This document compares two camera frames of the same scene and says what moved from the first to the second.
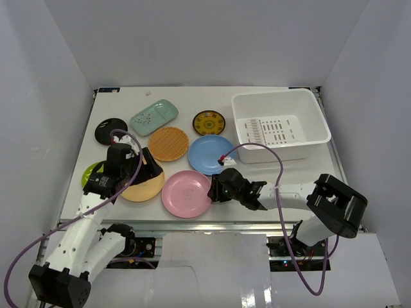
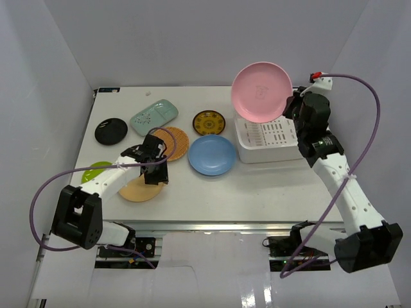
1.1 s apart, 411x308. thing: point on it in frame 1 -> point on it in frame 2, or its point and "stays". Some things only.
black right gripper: [214, 192] -> [297, 98]
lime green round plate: [88, 172] stays
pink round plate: [185, 193] -> [259, 92]
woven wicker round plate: [168, 144] stays
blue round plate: [204, 152] stays
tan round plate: [146, 190] stays
